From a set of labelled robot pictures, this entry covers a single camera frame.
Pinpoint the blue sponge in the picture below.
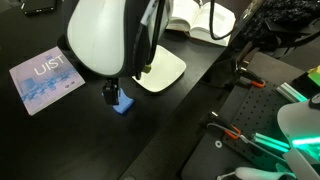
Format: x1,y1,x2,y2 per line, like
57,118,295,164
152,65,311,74
112,88,135,116

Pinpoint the green yellow box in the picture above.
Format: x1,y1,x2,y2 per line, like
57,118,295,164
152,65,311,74
306,64,320,88

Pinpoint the purple UIST booklet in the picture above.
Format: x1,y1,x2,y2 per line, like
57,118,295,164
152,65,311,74
9,46,86,117

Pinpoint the white square plate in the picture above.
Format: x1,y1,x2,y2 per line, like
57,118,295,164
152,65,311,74
132,44,187,93

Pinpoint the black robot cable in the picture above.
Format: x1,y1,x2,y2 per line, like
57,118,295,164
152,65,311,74
209,0,234,41

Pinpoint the black orange clamp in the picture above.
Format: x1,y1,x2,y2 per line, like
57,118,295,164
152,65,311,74
206,111,242,140
238,66,267,88

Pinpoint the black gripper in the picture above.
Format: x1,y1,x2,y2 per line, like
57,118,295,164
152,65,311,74
101,77,120,106

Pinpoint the aluminium extrusion rail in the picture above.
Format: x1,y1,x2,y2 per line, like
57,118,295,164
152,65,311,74
275,82,308,103
251,132,291,153

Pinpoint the white handheld device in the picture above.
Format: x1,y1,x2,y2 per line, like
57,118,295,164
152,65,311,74
216,166,296,180

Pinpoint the black perforated mounting board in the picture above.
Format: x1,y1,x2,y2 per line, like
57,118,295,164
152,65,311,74
181,79,296,180

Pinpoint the black fuzzy jacket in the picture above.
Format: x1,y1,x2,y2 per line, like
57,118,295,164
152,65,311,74
239,0,320,51

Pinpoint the grey cable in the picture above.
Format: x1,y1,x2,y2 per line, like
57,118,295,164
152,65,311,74
206,122,288,164

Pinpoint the open white book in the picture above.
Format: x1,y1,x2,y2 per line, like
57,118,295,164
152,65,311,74
165,0,237,47

